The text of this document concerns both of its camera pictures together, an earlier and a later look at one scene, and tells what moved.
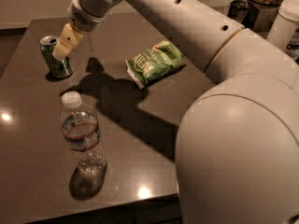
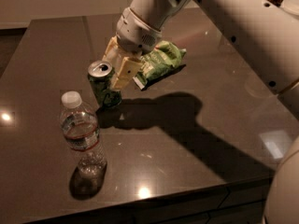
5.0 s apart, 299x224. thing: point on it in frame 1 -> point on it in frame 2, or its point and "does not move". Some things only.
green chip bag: (149, 63) does not move
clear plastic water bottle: (80, 131) does not move
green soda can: (59, 68) -> (100, 74)
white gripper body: (84, 17) -> (135, 35)
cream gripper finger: (69, 40) -> (129, 68)
